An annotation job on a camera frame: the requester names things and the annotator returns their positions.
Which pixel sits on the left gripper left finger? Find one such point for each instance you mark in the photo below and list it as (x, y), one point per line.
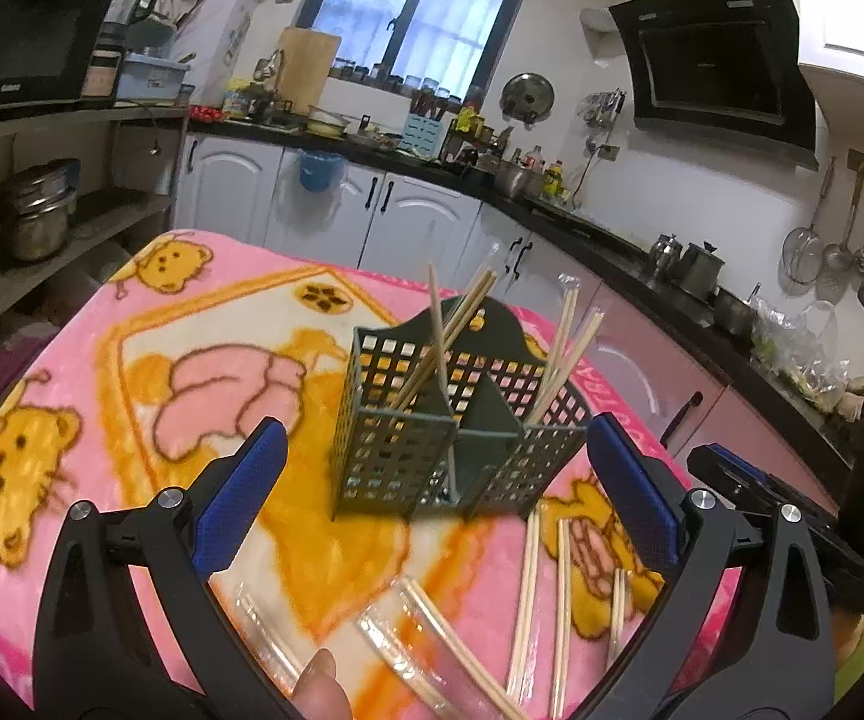
(94, 655)

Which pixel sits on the dark green utensil basket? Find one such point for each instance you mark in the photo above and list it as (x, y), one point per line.
(468, 446)

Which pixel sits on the pink cartoon fleece blanket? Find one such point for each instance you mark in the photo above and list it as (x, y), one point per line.
(171, 364)

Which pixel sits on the kitchen window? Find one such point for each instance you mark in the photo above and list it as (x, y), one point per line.
(456, 43)

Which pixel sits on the chopsticks pair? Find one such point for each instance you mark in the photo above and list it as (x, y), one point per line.
(566, 350)
(269, 649)
(412, 636)

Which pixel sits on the blue hanging bin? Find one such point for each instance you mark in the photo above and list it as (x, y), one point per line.
(320, 171)

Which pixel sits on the wooden cutting board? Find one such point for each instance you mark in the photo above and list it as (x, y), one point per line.
(308, 58)

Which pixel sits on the left hand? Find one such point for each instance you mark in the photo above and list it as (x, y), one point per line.
(318, 694)

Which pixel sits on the black range hood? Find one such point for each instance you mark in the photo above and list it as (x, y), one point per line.
(726, 70)

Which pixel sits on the steel pot lid on wall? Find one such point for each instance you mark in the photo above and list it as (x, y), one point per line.
(527, 97)

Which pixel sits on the right hand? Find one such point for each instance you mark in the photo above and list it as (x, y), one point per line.
(848, 640)

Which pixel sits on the black microwave oven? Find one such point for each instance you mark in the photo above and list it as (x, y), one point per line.
(46, 48)

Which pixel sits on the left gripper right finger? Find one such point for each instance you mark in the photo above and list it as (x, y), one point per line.
(774, 656)

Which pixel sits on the steel kettle on counter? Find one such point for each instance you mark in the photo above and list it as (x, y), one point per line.
(663, 256)

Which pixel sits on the steel pots on shelf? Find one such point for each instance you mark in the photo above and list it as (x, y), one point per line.
(36, 206)

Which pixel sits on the bare chopsticks bundle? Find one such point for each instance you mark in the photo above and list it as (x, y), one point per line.
(523, 657)

